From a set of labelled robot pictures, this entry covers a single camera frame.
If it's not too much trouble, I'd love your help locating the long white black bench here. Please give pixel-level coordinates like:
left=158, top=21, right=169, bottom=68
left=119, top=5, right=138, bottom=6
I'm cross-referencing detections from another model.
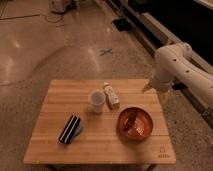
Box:
left=94, top=0, right=213, bottom=131

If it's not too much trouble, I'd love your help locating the small beige bottle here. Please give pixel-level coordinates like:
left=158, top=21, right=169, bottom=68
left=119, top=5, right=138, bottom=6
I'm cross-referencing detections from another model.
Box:
left=103, top=82, right=120, bottom=109

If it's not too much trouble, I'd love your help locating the white machine base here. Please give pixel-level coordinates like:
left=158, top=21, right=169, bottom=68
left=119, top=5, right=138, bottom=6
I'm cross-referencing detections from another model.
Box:
left=48, top=0, right=75, bottom=13

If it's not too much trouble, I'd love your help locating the translucent plastic cup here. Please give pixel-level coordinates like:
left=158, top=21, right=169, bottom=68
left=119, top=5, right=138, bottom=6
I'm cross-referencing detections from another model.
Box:
left=88, top=90, right=106, bottom=113

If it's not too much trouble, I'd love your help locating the orange ceramic bowl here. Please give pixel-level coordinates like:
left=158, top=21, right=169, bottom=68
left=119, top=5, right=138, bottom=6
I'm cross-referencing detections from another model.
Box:
left=117, top=107, right=153, bottom=141

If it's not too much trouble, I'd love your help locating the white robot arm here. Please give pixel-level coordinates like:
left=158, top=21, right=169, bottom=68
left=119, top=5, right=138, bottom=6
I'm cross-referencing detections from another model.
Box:
left=142, top=43, right=213, bottom=107

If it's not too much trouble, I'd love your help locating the wooden folding table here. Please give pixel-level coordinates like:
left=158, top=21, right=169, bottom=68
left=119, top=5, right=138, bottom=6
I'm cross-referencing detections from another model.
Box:
left=24, top=79, right=176, bottom=164

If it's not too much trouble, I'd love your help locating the black floor plate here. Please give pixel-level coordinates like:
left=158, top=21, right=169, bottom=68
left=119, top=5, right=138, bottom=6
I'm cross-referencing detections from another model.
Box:
left=112, top=18, right=132, bottom=32

